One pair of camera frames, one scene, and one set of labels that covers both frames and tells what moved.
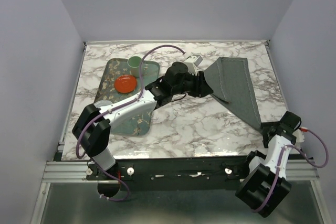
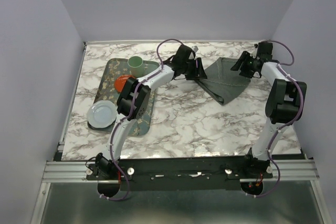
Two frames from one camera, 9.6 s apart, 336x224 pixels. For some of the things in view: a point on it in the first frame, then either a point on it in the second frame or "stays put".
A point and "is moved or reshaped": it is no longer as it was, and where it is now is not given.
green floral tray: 142,125 stays put
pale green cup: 133,65 stays put
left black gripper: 201,87 to 198,73
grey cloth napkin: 231,81 is moved or reshaped
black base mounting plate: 151,173 stays put
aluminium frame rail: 68,171 stays put
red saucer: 125,83 stays put
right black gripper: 266,126 to 244,56
